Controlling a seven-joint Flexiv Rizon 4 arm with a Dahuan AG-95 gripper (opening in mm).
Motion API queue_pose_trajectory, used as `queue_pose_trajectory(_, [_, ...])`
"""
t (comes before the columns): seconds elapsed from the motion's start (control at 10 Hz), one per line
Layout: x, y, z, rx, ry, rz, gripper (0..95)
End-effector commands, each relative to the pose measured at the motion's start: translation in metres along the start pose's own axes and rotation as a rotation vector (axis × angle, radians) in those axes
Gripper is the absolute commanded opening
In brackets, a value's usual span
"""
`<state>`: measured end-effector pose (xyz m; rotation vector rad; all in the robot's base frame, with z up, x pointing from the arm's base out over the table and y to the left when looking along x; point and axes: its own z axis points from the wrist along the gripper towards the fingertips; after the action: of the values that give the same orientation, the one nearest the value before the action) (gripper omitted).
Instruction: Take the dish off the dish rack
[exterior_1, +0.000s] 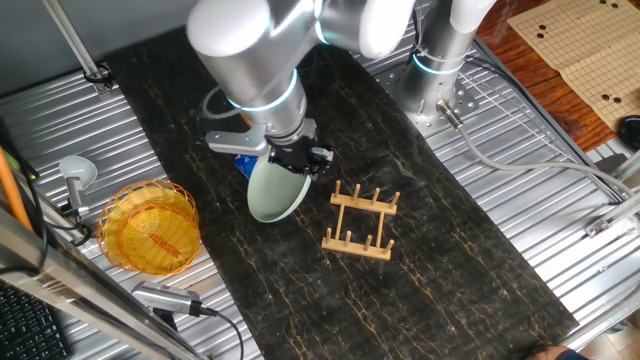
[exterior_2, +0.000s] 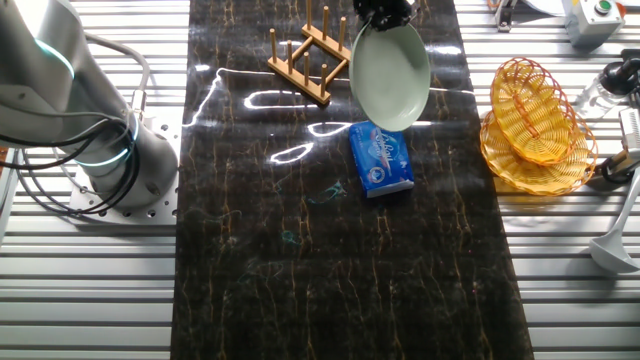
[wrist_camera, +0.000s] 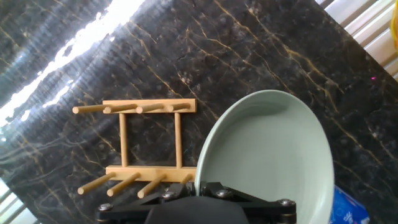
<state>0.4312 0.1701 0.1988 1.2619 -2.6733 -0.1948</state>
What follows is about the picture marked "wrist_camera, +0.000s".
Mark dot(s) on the pale green dish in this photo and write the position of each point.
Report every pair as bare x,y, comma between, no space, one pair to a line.
267,149

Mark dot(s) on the blue tissue pack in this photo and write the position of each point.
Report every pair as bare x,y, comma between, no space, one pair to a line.
346,211

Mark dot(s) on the black marble mat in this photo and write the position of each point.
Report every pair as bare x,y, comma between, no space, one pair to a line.
217,56

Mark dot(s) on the wooden dish rack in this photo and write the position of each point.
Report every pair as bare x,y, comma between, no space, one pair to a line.
149,172

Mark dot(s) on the orange wicker basket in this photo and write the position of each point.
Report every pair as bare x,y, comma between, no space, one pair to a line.
395,28

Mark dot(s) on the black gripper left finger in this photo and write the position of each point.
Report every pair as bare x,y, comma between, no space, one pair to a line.
130,211

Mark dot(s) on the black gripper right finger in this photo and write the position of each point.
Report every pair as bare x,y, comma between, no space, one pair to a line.
267,211

